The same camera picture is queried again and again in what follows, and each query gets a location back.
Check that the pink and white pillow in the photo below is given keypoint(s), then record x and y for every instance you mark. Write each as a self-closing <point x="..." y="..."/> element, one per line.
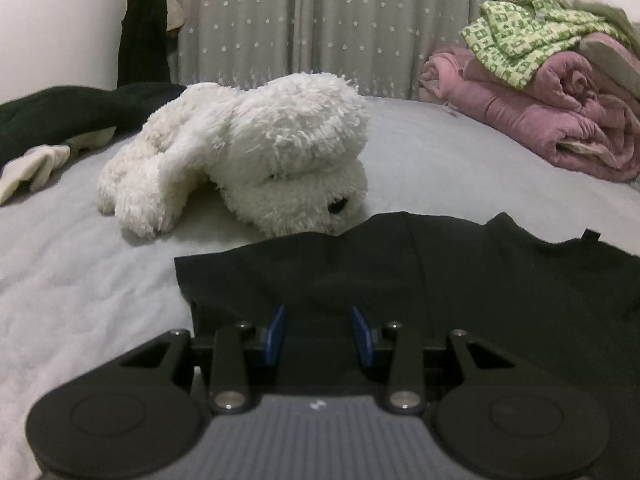
<point x="607" y="52"/>

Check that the white plush dog toy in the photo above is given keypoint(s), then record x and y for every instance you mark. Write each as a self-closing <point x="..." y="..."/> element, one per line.
<point x="260" y="135"/>

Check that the grey star-patterned curtain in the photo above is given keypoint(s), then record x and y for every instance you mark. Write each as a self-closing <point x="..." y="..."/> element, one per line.
<point x="325" y="25"/>

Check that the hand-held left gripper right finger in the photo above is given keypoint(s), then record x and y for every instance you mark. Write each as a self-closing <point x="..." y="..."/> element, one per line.
<point x="362" y="337"/>

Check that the pink folded quilt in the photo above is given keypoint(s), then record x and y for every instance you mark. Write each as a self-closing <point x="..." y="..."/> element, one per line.
<point x="525" y="110"/>

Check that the green patterned cloth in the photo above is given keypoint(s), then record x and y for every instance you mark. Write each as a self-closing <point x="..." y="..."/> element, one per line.
<point x="515" y="35"/>

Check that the pale cream folded cloth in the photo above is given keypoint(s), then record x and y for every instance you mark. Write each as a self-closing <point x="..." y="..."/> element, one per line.
<point x="605" y="12"/>

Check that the black t-shirt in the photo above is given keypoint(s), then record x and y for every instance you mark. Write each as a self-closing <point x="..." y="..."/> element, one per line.
<point x="450" y="270"/>

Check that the black clothing pile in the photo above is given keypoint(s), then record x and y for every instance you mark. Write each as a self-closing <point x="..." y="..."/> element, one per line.
<point x="60" y="110"/>

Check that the black hanging garment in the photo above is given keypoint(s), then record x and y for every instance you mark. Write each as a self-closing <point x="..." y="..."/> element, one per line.
<point x="142" y="35"/>

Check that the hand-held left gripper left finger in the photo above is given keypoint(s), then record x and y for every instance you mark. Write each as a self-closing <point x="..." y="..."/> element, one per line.
<point x="276" y="332"/>

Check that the grey bed sheet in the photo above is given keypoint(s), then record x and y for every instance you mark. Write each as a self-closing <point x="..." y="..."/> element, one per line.
<point x="75" y="270"/>

